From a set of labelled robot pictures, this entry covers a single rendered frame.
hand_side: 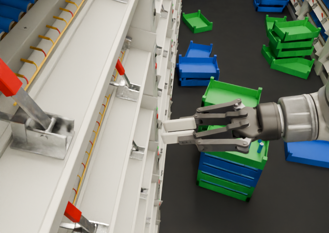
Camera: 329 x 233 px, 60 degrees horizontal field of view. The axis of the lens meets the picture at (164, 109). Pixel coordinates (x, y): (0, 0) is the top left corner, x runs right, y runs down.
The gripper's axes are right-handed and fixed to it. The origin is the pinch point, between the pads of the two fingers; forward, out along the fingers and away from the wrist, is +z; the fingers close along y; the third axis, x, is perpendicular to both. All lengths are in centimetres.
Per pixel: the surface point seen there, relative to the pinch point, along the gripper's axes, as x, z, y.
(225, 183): -93, -3, 42
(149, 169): -26.3, 15.6, 9.0
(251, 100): -75, -23, 86
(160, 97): -26, 15, 42
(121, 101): 12.2, 8.1, -2.1
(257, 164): -72, -20, 39
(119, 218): -6.7, 12.8, -15.7
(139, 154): -5.8, 10.5, -0.8
